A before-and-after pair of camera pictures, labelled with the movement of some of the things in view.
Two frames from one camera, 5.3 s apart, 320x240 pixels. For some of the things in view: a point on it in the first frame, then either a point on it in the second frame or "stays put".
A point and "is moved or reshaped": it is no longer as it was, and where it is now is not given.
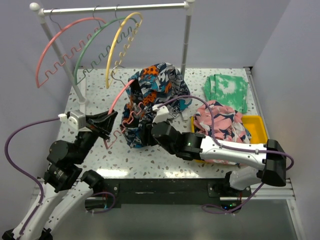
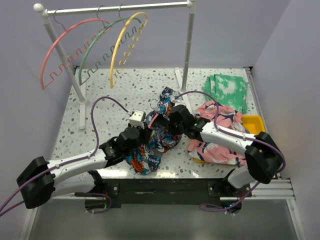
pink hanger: x=131 y=113 is moved or reshaped
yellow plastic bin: x=255 y=124 stays put
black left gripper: x=103 y=119 → x=146 y=133
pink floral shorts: x=228 y=125 stays put
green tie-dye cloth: x=229 y=91 stays put
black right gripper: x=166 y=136 → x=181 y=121
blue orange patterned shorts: x=159 y=84 → x=162 y=138
